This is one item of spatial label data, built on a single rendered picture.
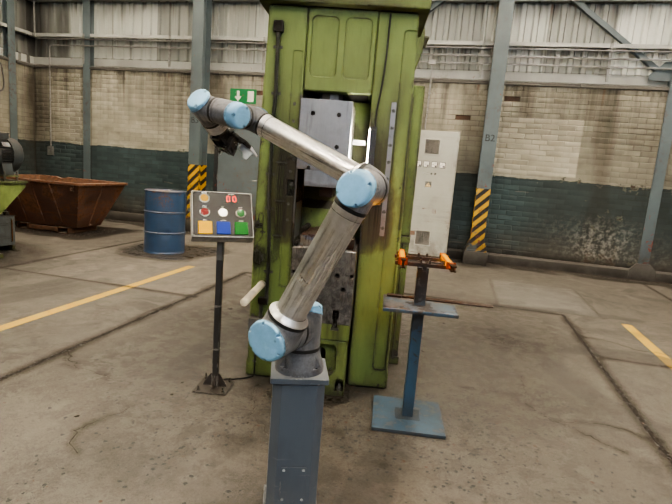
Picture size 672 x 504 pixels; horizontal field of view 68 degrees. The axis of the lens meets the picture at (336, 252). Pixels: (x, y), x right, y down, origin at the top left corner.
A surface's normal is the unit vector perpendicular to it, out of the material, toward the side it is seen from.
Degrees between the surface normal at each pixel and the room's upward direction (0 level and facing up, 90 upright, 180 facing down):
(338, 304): 90
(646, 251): 90
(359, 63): 90
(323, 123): 90
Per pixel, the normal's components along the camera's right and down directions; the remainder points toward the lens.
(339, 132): -0.07, 0.16
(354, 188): -0.38, 0.00
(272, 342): -0.48, 0.18
